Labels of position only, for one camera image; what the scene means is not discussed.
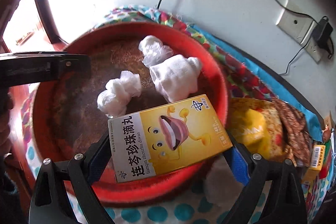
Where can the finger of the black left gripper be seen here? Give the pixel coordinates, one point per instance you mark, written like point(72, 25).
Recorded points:
point(35, 67)

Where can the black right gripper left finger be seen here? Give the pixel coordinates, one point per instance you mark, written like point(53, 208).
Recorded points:
point(50, 202)

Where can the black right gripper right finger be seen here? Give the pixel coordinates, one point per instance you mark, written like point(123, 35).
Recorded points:
point(285, 202)

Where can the brown snack bag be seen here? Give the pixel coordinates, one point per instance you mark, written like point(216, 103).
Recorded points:
point(298, 144)

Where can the yellow snack bag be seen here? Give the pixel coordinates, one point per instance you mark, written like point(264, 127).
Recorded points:
point(256, 124)

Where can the yellow medicine box with mouth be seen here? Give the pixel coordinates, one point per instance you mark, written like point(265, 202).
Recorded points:
point(164, 139)

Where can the white sock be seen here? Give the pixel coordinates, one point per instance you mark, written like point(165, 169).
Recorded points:
point(177, 77)

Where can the small yellow barcode box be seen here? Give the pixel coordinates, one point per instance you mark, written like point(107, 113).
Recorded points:
point(316, 163)

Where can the red round basin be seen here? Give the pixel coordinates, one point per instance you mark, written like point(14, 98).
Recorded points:
point(155, 99)

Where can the colourful polka dot cloth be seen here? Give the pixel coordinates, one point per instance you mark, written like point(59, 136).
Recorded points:
point(191, 207)

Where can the brown walnut charm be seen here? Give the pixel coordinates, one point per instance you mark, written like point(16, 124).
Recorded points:
point(327, 132)

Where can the blue cloth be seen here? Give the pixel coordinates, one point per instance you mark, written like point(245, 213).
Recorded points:
point(274, 82)

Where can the white crumpled tissue top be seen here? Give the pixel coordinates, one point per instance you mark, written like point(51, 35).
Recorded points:
point(154, 51)

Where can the black power adapter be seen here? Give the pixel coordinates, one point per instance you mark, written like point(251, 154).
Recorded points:
point(321, 35)

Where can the white wall socket plate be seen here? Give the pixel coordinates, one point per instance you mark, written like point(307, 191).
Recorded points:
point(299, 27)

